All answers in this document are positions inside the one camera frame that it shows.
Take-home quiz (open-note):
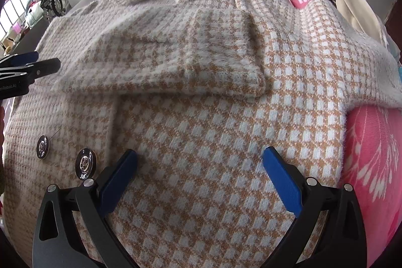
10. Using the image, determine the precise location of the grey garment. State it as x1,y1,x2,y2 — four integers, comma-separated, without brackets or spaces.
385,32,402,63

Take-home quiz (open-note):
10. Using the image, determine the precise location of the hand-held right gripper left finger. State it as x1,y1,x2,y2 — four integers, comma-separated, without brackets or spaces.
32,149,139,268

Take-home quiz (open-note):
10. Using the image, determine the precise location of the pink floral blanket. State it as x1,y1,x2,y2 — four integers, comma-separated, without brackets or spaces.
273,0,402,260

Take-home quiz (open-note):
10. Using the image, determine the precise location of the beige garment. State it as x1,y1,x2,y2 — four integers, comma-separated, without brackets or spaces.
298,0,393,45

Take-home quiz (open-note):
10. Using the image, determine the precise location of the checked fuzzy coat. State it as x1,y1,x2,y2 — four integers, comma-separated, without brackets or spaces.
2,0,401,268

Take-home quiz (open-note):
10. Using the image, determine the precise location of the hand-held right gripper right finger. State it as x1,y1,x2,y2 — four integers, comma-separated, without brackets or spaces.
262,146,368,268

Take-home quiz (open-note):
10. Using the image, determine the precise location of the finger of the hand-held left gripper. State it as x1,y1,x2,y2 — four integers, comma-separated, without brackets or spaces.
0,51,39,68
0,58,61,82

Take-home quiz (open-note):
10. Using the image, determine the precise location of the white bag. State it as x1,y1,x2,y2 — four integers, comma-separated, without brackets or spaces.
25,1,43,27

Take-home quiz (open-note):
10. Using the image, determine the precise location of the metal railing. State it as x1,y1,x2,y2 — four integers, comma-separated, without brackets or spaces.
0,0,44,55

